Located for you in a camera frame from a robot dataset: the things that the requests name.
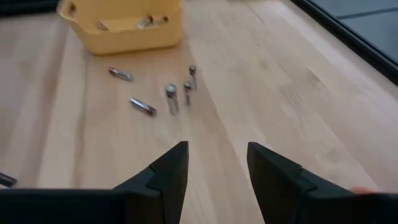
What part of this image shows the thick silver black Energizer battery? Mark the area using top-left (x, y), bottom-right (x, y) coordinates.
top-left (164, 83), bottom-right (180, 116)

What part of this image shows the orange plastic bin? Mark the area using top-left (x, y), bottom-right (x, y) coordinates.
top-left (349, 185), bottom-right (374, 194)

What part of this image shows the yellow plastic bin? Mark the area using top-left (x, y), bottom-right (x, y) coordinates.
top-left (57, 0), bottom-right (184, 56)

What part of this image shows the black copper Duracell battery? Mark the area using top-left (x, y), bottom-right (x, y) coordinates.
top-left (0, 172), bottom-right (18, 188)

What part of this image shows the black table edge rail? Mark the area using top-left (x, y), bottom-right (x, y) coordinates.
top-left (0, 0), bottom-right (60, 16)
top-left (290, 0), bottom-right (398, 85)

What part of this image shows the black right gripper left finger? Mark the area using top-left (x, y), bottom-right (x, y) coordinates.
top-left (113, 141), bottom-right (189, 224)

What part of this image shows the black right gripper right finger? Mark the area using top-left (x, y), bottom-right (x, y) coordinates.
top-left (248, 142), bottom-right (352, 224)

